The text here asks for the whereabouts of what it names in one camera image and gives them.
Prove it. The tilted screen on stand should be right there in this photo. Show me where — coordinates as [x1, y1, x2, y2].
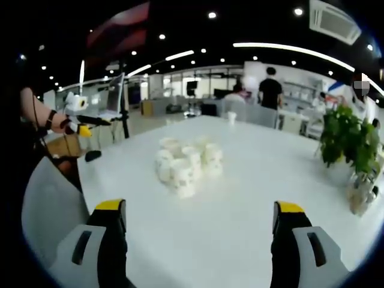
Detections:
[105, 71, 126, 114]

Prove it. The small glass vase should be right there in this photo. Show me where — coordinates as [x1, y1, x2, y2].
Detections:
[346, 173, 379, 217]

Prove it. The small black oval object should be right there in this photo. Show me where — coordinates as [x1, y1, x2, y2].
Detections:
[84, 150, 103, 163]

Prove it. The cluster of white paper cups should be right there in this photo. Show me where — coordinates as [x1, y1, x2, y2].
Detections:
[154, 136, 224, 200]

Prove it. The person's left hand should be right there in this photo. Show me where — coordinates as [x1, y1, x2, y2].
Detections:
[58, 117, 74, 134]

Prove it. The thin black cable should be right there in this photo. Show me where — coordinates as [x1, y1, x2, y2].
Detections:
[31, 89, 49, 151]

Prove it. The black tripod stand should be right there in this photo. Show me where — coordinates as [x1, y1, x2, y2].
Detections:
[118, 59, 131, 140]

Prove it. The long curved ceiling light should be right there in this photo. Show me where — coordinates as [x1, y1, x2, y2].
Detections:
[232, 41, 356, 73]

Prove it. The brown cardboard box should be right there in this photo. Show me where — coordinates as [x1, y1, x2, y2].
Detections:
[46, 133, 83, 158]

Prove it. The green leafy plant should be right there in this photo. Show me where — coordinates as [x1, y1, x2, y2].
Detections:
[314, 103, 384, 184]

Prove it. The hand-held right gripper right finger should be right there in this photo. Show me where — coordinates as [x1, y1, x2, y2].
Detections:
[269, 200, 351, 288]

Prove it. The white table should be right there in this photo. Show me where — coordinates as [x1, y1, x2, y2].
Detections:
[76, 115, 384, 288]

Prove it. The grey desk partition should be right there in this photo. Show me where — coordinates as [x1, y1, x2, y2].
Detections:
[245, 104, 278, 129]

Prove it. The black wristband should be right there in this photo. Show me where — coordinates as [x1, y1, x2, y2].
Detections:
[46, 109, 58, 131]

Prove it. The ceiling air conditioner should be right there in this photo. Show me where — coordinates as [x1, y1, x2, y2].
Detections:
[308, 0, 362, 46]

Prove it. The white plant pot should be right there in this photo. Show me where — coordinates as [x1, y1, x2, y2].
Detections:
[324, 163, 357, 187]

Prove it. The grey chair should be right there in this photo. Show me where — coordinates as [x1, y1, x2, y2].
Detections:
[21, 155, 91, 271]

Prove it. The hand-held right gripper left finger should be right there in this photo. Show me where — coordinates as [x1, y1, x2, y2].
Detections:
[49, 197, 129, 288]

